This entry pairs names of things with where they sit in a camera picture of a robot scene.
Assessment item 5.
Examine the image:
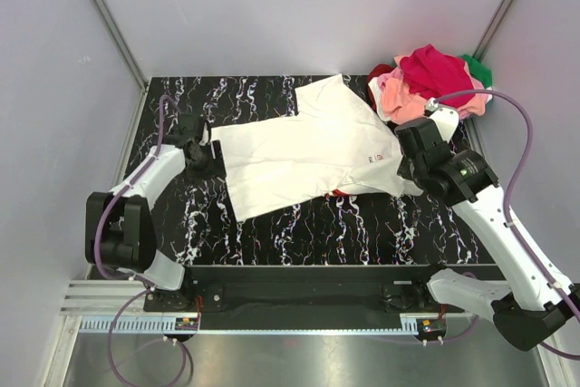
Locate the left aluminium corner post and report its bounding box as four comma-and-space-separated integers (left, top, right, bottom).
91, 0, 149, 91

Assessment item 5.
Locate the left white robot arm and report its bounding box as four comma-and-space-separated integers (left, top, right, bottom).
85, 113, 227, 311

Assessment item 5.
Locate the white t-shirt red print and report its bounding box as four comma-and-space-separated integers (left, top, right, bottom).
213, 74, 422, 221

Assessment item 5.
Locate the grey slotted cable duct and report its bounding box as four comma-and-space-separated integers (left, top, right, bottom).
80, 315, 418, 335

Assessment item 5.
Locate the green t-shirt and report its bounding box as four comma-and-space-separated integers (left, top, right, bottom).
460, 53, 493, 88

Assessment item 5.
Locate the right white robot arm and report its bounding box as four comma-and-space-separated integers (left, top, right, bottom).
395, 117, 579, 351

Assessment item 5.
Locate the pink t-shirt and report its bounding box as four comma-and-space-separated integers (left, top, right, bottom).
375, 66, 492, 124

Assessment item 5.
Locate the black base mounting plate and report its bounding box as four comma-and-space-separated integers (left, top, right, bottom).
142, 264, 466, 315

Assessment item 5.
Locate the magenta t-shirt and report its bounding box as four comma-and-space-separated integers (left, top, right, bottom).
397, 44, 473, 100

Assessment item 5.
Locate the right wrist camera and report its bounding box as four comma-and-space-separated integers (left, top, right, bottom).
424, 99, 459, 142

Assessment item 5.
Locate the right aluminium corner post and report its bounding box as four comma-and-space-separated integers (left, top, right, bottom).
472, 0, 517, 62

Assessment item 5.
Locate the aluminium corner post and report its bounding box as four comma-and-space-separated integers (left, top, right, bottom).
472, 0, 517, 62
91, 0, 149, 91

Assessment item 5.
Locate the aluminium rail profile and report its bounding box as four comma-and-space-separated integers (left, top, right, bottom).
58, 280, 552, 315

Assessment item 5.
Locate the dark red t-shirt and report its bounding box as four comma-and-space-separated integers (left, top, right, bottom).
366, 63, 394, 111

